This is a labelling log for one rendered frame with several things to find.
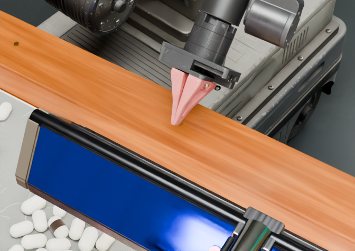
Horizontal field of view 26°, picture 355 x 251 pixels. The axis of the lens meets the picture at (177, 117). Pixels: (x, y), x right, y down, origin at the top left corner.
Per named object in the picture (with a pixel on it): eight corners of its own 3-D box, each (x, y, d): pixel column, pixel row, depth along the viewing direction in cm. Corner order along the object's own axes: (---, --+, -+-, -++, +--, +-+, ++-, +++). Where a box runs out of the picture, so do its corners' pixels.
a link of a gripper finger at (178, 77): (196, 139, 100) (224, 72, 99) (150, 117, 103) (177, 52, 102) (212, 139, 107) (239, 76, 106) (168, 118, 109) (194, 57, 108)
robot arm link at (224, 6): (221, -26, 106) (212, -34, 101) (267, -8, 105) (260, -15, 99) (202, 20, 107) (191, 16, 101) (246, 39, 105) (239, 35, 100)
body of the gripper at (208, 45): (223, 82, 100) (245, 29, 99) (156, 53, 103) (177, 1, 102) (236, 86, 106) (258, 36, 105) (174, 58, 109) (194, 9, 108)
